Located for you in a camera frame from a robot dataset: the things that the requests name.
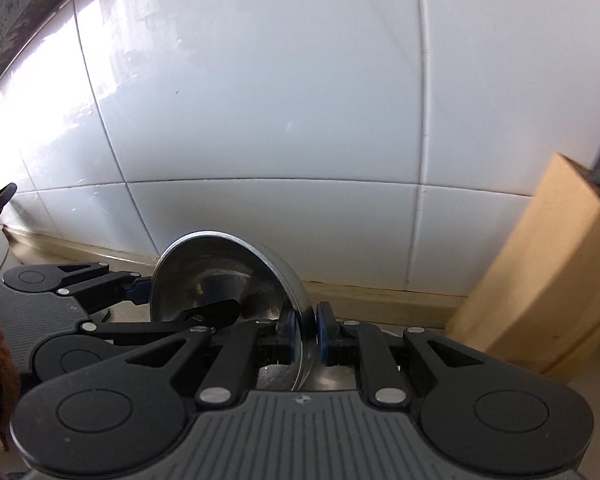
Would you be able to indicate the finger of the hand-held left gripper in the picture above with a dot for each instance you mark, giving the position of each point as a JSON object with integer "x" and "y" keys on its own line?
{"x": 105, "y": 285}
{"x": 140, "y": 329}

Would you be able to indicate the black range hood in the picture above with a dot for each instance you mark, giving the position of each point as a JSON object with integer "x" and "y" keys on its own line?
{"x": 15, "y": 15}

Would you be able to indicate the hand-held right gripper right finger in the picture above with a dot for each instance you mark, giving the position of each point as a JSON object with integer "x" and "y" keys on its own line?
{"x": 324, "y": 335}

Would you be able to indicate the stainless steel bowl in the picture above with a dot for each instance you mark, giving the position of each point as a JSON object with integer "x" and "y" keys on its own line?
{"x": 205, "y": 270}

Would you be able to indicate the person's left forearm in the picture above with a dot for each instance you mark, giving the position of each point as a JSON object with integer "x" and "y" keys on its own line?
{"x": 0, "y": 360}

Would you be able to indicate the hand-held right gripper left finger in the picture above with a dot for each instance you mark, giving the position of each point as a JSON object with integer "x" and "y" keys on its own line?
{"x": 290, "y": 337}

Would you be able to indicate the wooden knife block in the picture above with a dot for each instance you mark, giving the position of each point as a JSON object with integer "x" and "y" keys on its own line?
{"x": 545, "y": 270}

